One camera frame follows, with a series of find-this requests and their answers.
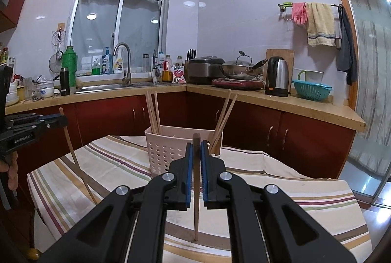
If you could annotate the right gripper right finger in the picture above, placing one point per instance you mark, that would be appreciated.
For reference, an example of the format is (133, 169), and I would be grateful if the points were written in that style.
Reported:
(214, 195)

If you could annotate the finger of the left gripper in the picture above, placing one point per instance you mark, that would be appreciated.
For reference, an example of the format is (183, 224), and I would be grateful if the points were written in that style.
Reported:
(44, 122)

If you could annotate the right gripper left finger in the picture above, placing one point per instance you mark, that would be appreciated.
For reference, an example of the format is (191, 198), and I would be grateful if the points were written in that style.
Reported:
(179, 197)

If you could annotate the wooden chopstick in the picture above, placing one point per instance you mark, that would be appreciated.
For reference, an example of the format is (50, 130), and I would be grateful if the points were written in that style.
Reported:
(76, 158)
(197, 180)

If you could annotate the chrome kitchen faucet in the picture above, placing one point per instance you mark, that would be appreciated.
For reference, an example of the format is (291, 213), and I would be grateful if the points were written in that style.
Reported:
(127, 79)

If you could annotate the person's left hand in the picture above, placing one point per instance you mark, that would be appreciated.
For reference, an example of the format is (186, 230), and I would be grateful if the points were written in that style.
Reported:
(11, 169)

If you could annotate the white porcelain bowl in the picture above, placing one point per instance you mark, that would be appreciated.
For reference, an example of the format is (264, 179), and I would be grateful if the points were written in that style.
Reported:
(47, 92)

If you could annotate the pink perforated utensil holder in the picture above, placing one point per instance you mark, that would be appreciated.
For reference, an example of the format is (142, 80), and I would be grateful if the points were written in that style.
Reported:
(170, 145)

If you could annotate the black thermos bottle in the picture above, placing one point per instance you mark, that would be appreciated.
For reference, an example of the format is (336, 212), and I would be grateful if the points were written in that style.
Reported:
(64, 82)

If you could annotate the stainless steel sink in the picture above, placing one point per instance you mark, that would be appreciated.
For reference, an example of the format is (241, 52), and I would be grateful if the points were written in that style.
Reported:
(110, 87)

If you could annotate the chopsticks in holder right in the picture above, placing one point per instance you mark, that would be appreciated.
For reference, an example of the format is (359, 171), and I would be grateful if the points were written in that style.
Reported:
(224, 116)

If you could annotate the chopsticks in holder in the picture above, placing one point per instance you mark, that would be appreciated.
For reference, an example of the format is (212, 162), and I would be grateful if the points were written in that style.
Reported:
(153, 112)
(224, 116)

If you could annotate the green thermos jug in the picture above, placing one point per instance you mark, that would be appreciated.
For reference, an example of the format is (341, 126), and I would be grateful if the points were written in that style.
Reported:
(69, 60)

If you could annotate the chopsticks in holder left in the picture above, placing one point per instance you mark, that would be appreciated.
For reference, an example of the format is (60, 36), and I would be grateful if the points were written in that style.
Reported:
(153, 112)

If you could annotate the blue detergent bottle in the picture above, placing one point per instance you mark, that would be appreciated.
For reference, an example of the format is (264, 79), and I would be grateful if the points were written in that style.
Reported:
(106, 61)

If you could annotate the hanging strainer ladle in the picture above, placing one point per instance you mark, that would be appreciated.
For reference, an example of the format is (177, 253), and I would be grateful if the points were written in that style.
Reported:
(55, 61)

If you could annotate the white spray cleaner bottle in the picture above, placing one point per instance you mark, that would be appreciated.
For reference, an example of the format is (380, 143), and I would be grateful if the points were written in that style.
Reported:
(118, 61)

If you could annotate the red lower cabinets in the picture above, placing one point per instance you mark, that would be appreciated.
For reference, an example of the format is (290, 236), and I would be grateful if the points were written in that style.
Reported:
(313, 148)

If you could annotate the red induction cooker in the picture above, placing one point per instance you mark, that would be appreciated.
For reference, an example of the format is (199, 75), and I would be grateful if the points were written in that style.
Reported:
(238, 84)

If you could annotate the orange oil bottle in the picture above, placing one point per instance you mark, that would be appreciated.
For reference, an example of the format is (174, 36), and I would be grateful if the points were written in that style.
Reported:
(167, 74)

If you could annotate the grey rice cooker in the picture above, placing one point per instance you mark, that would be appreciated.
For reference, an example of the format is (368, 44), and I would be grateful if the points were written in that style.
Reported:
(203, 70)

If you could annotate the stainless electric kettle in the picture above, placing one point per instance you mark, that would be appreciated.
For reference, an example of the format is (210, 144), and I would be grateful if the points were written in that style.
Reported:
(277, 77)

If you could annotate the steel wok with lid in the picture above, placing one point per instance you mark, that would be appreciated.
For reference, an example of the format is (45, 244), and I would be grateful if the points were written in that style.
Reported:
(242, 68)

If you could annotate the knife block with knives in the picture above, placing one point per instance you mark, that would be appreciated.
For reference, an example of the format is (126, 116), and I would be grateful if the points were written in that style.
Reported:
(191, 54)

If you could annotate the sliding window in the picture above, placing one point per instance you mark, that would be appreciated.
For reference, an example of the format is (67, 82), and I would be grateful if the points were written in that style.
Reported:
(95, 24)

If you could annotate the teal plastic colander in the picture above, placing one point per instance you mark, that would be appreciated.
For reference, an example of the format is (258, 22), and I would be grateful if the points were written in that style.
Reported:
(312, 91)

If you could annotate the wooden countertop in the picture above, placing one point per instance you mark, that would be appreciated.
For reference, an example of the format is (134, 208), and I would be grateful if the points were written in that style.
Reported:
(342, 116)

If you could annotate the frosted glass door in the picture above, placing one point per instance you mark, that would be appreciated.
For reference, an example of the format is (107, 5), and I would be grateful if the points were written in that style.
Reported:
(367, 169)

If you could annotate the dark hanging cloth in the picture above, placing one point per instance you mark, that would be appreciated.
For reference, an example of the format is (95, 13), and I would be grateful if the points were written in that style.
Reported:
(346, 58)

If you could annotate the yellow striped towel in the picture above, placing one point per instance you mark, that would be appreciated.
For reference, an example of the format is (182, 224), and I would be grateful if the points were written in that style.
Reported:
(320, 25)

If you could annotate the pink rubber glove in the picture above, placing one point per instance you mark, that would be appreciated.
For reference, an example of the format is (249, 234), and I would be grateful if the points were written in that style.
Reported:
(299, 13)

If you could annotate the white green-handled pitcher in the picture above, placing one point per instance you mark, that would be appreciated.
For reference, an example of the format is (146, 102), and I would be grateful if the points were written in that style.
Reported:
(311, 76)

